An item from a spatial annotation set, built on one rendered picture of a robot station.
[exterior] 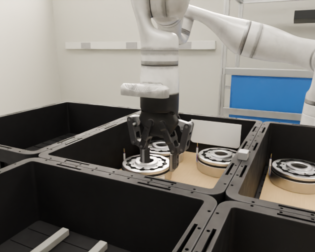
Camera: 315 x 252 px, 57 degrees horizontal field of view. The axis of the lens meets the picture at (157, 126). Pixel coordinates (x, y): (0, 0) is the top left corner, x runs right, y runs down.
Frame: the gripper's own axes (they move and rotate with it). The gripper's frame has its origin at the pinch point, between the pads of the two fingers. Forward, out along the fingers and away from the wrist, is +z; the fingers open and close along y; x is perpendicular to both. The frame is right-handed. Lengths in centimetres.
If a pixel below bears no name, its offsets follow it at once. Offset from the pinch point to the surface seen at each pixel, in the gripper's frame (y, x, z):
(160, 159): 1.0, -2.6, 0.8
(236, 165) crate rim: -17.2, 10.1, -6.0
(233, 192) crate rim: -18.6, 18.4, -6.0
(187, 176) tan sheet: -4.9, -3.7, 4.0
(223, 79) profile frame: 33, -187, 2
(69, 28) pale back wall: 263, -266, -47
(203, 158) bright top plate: -7.2, -7.3, 0.8
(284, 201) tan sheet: -23.9, -1.7, 3.9
